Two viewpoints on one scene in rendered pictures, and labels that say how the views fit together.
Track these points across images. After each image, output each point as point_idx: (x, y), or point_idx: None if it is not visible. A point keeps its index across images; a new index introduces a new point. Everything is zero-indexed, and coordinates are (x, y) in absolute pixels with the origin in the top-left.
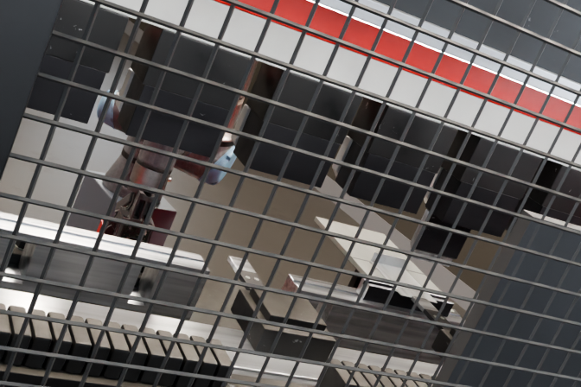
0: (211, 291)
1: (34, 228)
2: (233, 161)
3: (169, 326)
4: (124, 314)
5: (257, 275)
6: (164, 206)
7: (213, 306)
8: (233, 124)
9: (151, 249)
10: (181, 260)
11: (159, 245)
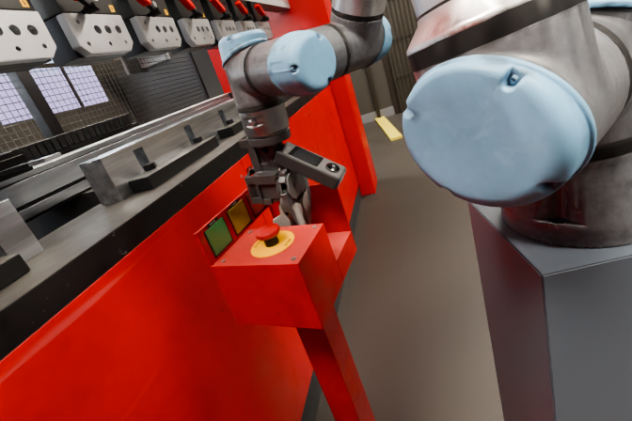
0: (118, 214)
1: (171, 125)
2: (498, 128)
3: (57, 158)
4: (80, 149)
5: (24, 163)
6: (544, 254)
7: (101, 215)
8: None
9: (125, 146)
10: (102, 155)
11: (542, 342)
